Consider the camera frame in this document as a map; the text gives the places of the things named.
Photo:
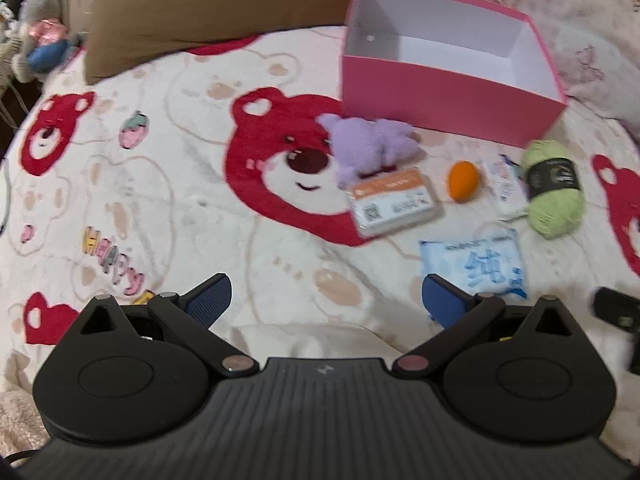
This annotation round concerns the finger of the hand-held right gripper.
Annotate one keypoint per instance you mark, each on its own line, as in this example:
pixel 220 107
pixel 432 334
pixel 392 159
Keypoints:
pixel 617 307

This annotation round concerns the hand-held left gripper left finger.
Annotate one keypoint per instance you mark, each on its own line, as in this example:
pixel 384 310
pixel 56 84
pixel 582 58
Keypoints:
pixel 210 300

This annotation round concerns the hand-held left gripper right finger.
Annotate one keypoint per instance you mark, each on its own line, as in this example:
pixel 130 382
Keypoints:
pixel 442 302

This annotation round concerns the blue wet wipes pack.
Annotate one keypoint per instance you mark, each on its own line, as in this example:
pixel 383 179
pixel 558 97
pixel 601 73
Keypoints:
pixel 475 260

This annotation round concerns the orange-white mask packet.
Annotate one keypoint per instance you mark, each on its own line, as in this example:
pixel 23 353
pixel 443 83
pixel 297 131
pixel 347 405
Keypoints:
pixel 395 205

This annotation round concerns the green yarn ball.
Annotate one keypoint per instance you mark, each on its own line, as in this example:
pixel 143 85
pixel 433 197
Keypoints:
pixel 555 210

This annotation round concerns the orange ball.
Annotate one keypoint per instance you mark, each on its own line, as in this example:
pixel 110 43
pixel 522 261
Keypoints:
pixel 464 182

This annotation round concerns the small white tissue pack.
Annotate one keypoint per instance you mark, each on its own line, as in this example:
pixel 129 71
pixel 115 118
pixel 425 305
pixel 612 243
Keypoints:
pixel 505 187

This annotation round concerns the purple plush toy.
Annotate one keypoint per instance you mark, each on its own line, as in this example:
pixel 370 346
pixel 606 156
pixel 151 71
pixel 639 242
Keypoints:
pixel 370 145

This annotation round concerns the pink cardboard box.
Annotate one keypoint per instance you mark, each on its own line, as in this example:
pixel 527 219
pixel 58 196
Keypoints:
pixel 425 90

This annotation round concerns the printed bear blanket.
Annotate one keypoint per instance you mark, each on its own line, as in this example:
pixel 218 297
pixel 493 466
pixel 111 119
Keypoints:
pixel 150 210

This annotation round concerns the brown pillow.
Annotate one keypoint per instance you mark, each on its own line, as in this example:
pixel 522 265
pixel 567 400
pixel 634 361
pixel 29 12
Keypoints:
pixel 200 10

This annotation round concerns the grey plush toy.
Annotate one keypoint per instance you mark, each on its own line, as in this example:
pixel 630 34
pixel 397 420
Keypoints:
pixel 45 15

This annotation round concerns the black and white plush toy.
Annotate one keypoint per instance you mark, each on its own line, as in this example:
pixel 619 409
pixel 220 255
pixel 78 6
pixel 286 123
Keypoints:
pixel 9 15

